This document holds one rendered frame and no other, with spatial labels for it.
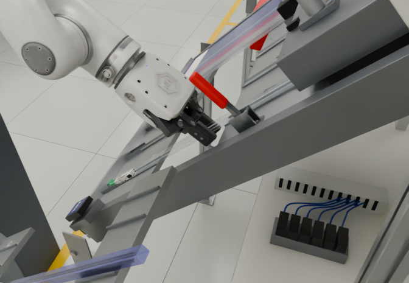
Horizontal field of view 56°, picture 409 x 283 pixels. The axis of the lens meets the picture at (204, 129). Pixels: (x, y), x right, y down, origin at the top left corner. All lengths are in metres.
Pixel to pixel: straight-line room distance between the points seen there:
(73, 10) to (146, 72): 0.13
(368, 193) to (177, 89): 0.57
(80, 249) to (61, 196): 1.10
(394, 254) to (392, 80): 0.22
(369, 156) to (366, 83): 0.75
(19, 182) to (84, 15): 0.85
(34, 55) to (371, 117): 0.41
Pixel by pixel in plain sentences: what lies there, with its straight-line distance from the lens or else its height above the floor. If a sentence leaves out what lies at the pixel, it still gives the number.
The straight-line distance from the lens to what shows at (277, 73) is 0.62.
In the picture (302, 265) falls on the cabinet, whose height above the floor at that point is 0.62.
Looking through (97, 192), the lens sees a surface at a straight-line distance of 0.86.
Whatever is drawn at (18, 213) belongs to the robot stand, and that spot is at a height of 0.36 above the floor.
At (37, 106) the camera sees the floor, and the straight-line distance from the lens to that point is 2.48.
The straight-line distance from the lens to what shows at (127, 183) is 0.78.
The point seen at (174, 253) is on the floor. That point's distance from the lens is 1.60.
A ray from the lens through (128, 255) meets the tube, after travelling 0.37.
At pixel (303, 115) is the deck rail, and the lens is 0.44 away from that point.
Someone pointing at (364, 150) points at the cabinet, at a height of 0.62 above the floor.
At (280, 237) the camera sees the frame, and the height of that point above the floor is 0.65.
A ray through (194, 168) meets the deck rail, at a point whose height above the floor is 0.97.
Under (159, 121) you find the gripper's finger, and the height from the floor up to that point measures 1.00.
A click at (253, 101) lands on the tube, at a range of 0.56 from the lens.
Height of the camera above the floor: 1.36
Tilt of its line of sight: 40 degrees down
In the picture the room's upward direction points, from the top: straight up
